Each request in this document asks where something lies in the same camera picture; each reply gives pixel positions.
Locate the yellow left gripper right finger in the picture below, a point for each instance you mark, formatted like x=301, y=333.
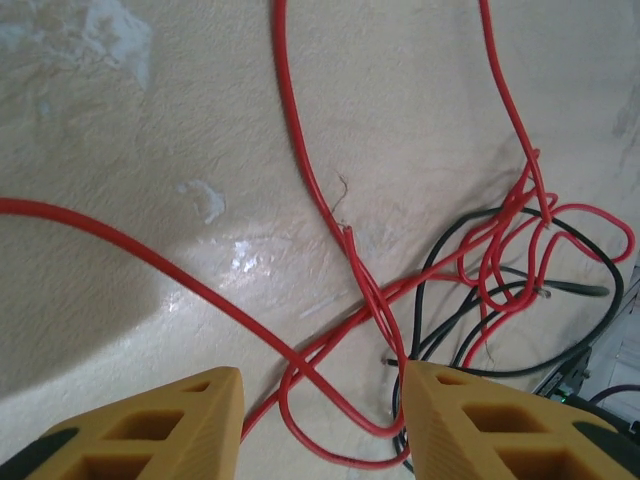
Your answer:
x=500, y=430

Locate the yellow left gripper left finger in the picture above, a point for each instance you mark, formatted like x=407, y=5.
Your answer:
x=190, y=425

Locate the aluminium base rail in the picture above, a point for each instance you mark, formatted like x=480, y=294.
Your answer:
x=630, y=350

